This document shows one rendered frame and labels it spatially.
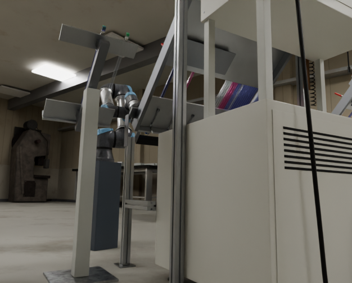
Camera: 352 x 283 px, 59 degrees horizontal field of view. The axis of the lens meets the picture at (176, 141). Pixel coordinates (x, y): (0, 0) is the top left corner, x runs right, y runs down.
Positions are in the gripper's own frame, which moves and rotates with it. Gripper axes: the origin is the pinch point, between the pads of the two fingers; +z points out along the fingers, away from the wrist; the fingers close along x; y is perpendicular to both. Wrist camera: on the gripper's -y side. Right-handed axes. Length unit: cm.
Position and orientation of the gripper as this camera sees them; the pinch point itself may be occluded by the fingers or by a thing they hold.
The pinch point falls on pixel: (145, 125)
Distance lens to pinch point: 180.1
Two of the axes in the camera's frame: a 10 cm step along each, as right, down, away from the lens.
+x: -8.6, -1.0, -5.0
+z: 3.3, 6.4, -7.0
